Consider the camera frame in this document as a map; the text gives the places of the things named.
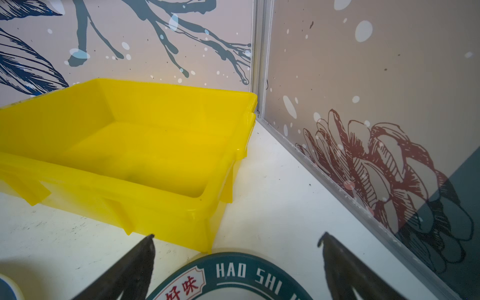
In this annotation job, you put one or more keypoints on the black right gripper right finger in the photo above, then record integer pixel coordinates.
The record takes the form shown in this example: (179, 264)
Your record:
(348, 278)

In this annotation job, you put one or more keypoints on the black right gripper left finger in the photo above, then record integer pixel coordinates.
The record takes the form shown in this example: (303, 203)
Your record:
(128, 279)

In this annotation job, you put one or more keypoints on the green rim HAO SHI plate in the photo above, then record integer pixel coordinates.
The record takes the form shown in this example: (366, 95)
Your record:
(230, 276)

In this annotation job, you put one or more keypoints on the yellow plastic bin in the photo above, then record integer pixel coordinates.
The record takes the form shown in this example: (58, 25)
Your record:
(149, 158)

